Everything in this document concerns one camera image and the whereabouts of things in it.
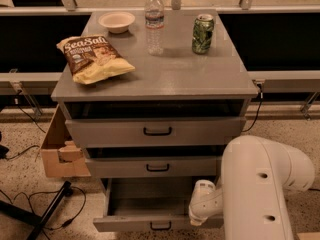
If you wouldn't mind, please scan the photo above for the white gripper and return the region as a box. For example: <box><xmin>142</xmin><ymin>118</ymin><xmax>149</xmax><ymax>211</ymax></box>
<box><xmin>188</xmin><ymin>180</ymin><xmax>223</xmax><ymax>226</ymax></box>

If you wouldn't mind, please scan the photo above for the grey bottom drawer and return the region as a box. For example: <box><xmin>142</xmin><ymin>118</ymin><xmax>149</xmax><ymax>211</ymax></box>
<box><xmin>92</xmin><ymin>177</ymin><xmax>224</xmax><ymax>233</ymax></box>

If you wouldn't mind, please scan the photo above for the grey drawer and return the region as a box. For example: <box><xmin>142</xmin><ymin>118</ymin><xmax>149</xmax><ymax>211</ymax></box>
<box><xmin>66</xmin><ymin>117</ymin><xmax>245</xmax><ymax>148</ymax></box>
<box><xmin>92</xmin><ymin>177</ymin><xmax>224</xmax><ymax>233</ymax></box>
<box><xmin>86</xmin><ymin>156</ymin><xmax>221</xmax><ymax>178</ymax></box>

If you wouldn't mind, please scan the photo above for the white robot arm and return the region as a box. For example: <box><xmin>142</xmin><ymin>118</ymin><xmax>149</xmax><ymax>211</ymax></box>
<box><xmin>189</xmin><ymin>135</ymin><xmax>315</xmax><ymax>240</ymax></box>

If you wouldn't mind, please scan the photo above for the grey middle drawer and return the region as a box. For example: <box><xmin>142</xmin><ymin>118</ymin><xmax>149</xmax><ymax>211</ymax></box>
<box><xmin>86</xmin><ymin>156</ymin><xmax>221</xmax><ymax>178</ymax></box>

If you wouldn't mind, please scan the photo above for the grey top drawer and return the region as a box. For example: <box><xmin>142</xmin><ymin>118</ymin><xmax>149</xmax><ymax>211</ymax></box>
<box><xmin>66</xmin><ymin>117</ymin><xmax>245</xmax><ymax>148</ymax></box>

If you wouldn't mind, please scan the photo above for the grey drawer cabinet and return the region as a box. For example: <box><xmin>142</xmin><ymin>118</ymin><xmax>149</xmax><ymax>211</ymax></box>
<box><xmin>50</xmin><ymin>9</ymin><xmax>259</xmax><ymax>203</ymax></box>

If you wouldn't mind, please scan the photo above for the cardboard box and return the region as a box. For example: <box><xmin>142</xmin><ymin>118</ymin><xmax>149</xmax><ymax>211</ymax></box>
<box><xmin>40</xmin><ymin>106</ymin><xmax>90</xmax><ymax>178</ymax></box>

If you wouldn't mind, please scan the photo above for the black tripod stand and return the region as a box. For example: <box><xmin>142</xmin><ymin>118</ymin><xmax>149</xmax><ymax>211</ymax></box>
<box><xmin>0</xmin><ymin>180</ymin><xmax>74</xmax><ymax>240</ymax></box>

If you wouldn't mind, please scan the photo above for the green soda can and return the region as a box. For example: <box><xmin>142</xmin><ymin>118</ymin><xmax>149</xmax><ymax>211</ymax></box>
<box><xmin>192</xmin><ymin>14</ymin><xmax>214</xmax><ymax>54</ymax></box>

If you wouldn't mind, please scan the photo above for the sea salt chips bag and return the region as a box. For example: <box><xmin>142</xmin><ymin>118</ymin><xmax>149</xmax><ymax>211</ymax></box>
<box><xmin>57</xmin><ymin>35</ymin><xmax>135</xmax><ymax>85</ymax></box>

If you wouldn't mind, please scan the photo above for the clear plastic water bottle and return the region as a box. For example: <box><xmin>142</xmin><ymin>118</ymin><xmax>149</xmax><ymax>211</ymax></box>
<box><xmin>145</xmin><ymin>0</ymin><xmax>164</xmax><ymax>55</ymax></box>

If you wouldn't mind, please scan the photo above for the white paper bowl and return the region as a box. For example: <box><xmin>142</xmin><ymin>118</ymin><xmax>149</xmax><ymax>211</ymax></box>
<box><xmin>98</xmin><ymin>12</ymin><xmax>135</xmax><ymax>34</ymax></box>

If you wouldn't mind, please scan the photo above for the black cable behind cabinet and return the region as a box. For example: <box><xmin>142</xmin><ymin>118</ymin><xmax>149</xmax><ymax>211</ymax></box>
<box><xmin>242</xmin><ymin>83</ymin><xmax>264</xmax><ymax>133</ymax></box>

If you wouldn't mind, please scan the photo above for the metal railing bracket right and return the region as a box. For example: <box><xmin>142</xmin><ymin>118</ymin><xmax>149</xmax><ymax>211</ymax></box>
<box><xmin>300</xmin><ymin>92</ymin><xmax>320</xmax><ymax>120</ymax></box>

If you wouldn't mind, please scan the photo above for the metal railing bracket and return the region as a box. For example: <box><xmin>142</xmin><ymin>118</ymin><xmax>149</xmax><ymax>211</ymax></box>
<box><xmin>10</xmin><ymin>80</ymin><xmax>43</xmax><ymax>122</ymax></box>
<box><xmin>300</xmin><ymin>92</ymin><xmax>320</xmax><ymax>120</ymax></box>

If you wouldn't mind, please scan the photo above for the black floor cable left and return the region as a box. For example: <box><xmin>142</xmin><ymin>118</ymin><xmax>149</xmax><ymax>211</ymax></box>
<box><xmin>0</xmin><ymin>185</ymin><xmax>87</xmax><ymax>232</ymax></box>

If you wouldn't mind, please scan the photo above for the metal railing bracket left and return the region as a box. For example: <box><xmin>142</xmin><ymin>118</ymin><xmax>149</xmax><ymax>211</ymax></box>
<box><xmin>10</xmin><ymin>80</ymin><xmax>43</xmax><ymax>122</ymax></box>

